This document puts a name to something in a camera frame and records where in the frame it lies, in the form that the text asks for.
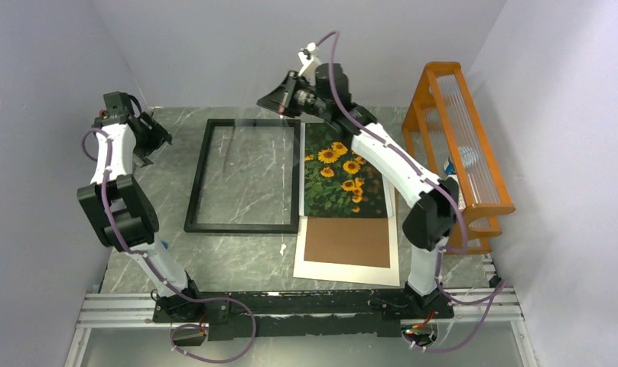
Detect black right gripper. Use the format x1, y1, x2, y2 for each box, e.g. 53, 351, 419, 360
256, 70, 330, 120

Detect clear acrylic sheet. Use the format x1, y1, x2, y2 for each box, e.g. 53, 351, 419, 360
197, 108, 297, 226

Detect black picture frame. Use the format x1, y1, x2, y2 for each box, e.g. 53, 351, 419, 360
184, 119, 301, 235

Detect sunflower photo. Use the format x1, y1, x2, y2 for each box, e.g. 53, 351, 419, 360
302, 123, 395, 219

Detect white mat backing board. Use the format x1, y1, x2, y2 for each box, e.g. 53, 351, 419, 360
292, 172, 402, 287

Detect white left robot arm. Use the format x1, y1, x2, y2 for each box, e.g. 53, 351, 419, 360
77, 92, 204, 321

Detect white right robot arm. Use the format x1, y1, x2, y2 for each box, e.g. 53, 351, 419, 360
256, 44, 460, 317

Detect orange wooden shelf rack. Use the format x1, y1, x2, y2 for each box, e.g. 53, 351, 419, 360
402, 61, 516, 255

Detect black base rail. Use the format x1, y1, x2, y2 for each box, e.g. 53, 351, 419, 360
152, 287, 454, 341

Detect aluminium table rail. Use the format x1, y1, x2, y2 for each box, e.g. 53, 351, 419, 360
65, 287, 540, 366

